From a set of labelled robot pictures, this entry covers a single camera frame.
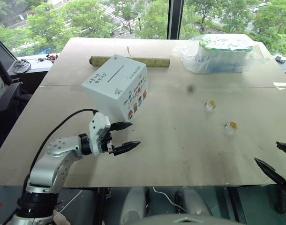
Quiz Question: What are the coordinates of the rolled olive scroll tube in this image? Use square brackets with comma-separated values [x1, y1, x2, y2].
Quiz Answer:
[89, 46, 170, 68]

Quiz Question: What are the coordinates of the black cable bundle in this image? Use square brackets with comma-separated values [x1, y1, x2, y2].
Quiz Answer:
[13, 59, 31, 73]

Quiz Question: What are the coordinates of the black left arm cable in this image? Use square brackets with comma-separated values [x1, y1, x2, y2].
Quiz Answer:
[22, 108, 98, 195]

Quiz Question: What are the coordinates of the grey rounded shape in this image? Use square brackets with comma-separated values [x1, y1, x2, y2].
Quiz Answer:
[119, 187, 149, 225]
[175, 187, 213, 217]

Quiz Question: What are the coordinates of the black table leg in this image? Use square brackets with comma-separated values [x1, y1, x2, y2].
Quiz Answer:
[227, 186, 247, 224]
[93, 187, 113, 225]

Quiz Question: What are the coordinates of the black chair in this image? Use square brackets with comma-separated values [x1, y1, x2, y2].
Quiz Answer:
[0, 81, 32, 113]

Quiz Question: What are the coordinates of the black window frame post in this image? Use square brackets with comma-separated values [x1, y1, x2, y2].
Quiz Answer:
[166, 0, 185, 40]

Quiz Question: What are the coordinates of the grey curved robot torso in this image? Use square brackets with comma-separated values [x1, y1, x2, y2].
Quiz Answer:
[133, 214, 242, 225]

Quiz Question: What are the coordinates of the white cardboard ballot box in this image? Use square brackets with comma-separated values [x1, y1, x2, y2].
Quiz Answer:
[81, 53, 150, 122]

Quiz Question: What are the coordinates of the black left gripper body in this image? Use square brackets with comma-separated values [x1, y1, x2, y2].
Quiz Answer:
[100, 129, 117, 155]

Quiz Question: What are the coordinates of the white box with green lid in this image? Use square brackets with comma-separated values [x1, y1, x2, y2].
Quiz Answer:
[198, 34, 254, 73]

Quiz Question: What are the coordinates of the thin white cable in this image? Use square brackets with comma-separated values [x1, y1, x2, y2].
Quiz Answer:
[152, 187, 188, 213]

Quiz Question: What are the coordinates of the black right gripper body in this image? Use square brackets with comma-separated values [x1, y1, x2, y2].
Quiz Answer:
[274, 172, 286, 214]

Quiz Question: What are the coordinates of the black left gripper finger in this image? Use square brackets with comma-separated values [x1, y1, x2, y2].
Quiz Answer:
[111, 141, 141, 157]
[109, 121, 134, 132]

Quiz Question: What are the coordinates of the clear plastic bag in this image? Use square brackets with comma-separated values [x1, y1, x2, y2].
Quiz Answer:
[172, 34, 262, 75]

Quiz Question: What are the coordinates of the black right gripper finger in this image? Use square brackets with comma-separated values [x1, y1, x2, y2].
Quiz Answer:
[275, 141, 286, 158]
[254, 157, 286, 185]

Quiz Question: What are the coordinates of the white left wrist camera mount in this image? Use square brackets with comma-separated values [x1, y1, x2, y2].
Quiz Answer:
[88, 112, 111, 157]

